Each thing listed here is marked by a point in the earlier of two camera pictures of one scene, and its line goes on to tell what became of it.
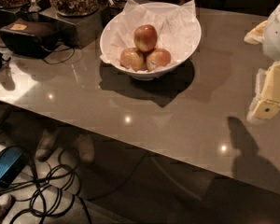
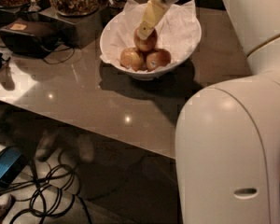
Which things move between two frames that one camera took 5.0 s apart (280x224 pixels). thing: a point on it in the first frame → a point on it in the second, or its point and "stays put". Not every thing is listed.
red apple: x=132 y=58 stays put
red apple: x=146 y=37 stays put
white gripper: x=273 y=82 → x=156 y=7
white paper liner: x=176 y=25 stays put
